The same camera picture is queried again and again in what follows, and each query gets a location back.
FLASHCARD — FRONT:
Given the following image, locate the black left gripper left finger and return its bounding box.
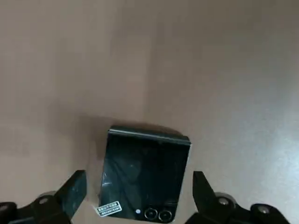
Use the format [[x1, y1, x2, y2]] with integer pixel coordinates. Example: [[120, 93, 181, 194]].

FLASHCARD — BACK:
[[0, 169, 87, 224]]

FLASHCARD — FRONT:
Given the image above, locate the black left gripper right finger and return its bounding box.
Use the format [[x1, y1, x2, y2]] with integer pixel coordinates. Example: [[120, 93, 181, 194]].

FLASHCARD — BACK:
[[186, 171, 294, 224]]

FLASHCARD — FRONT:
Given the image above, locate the small black flip phone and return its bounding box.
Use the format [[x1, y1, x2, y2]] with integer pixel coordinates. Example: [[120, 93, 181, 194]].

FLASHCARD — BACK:
[[97, 125, 192, 222]]

